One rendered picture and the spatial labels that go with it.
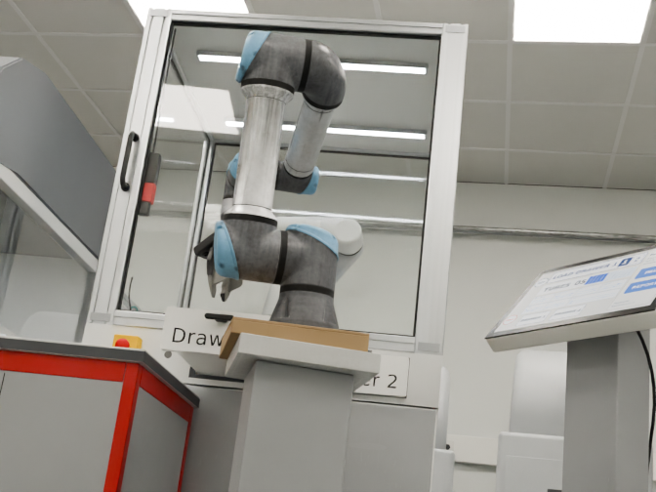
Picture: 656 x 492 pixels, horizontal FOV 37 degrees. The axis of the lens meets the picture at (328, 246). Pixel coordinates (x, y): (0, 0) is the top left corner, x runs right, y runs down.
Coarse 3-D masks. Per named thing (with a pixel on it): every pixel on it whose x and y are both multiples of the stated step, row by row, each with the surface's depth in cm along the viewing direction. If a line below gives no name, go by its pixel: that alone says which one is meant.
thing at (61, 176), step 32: (0, 64) 293; (32, 64) 312; (0, 96) 290; (32, 96) 312; (0, 128) 292; (32, 128) 314; (64, 128) 340; (0, 160) 294; (32, 160) 316; (64, 160) 343; (96, 160) 373; (32, 192) 320; (64, 192) 345; (96, 192) 375; (64, 224) 349; (96, 224) 378; (96, 256) 383
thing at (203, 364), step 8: (184, 352) 252; (192, 360) 260; (200, 360) 259; (208, 360) 258; (216, 360) 257; (224, 360) 256; (200, 368) 270; (208, 368) 268; (216, 368) 267; (224, 368) 266; (224, 376) 277
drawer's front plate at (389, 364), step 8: (384, 360) 270; (392, 360) 270; (400, 360) 270; (408, 360) 270; (384, 368) 270; (392, 368) 269; (400, 368) 269; (408, 368) 270; (376, 376) 269; (384, 376) 269; (392, 376) 269; (400, 376) 268; (376, 384) 268; (384, 384) 268; (392, 384) 268; (400, 384) 268; (360, 392) 268; (368, 392) 268; (376, 392) 268; (384, 392) 267; (392, 392) 267; (400, 392) 267
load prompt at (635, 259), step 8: (632, 256) 245; (640, 256) 242; (600, 264) 252; (608, 264) 250; (616, 264) 247; (624, 264) 244; (632, 264) 241; (560, 272) 263; (568, 272) 260; (576, 272) 257; (584, 272) 254; (592, 272) 251; (552, 280) 262; (560, 280) 258
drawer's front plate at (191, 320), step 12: (168, 312) 246; (180, 312) 246; (192, 312) 246; (204, 312) 246; (216, 312) 245; (228, 312) 245; (168, 324) 245; (180, 324) 245; (192, 324) 245; (204, 324) 245; (216, 324) 244; (228, 324) 244; (168, 336) 244; (180, 336) 244; (192, 336) 244; (168, 348) 243; (180, 348) 243; (192, 348) 243; (204, 348) 243; (216, 348) 242
